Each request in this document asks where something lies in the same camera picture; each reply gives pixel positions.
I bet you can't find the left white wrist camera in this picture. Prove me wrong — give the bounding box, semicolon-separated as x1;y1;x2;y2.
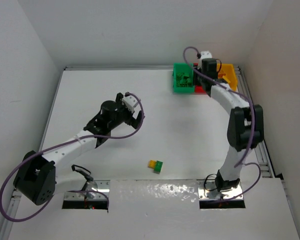
121;92;141;113

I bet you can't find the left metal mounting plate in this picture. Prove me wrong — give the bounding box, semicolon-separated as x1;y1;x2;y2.
64;180;110;201

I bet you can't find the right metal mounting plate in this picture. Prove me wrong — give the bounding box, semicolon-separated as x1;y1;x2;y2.
197;179;244;201

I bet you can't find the metal mounting plate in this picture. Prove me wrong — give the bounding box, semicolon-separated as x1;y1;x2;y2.
64;180;110;201
197;179;244;201

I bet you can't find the yellow storage bin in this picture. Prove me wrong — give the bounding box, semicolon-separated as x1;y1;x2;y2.
216;63;238;91

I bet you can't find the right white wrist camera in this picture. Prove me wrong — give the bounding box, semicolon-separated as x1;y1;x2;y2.
200;50;213;60

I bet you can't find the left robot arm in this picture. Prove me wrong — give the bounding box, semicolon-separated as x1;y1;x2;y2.
13;92;145;206

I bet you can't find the green storage bin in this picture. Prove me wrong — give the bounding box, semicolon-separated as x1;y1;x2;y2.
172;63;195;94

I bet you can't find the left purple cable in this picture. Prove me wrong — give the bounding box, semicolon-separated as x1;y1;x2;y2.
0;92;146;223

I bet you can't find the red storage bin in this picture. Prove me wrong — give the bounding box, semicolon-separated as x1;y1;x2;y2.
193;71;207;95

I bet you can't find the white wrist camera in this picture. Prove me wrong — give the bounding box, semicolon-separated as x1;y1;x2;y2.
200;50;213;60
121;92;141;113

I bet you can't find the yellow green lego block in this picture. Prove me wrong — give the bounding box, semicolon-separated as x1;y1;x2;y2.
148;160;163;174

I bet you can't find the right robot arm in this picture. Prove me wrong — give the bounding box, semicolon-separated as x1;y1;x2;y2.
195;57;264;192

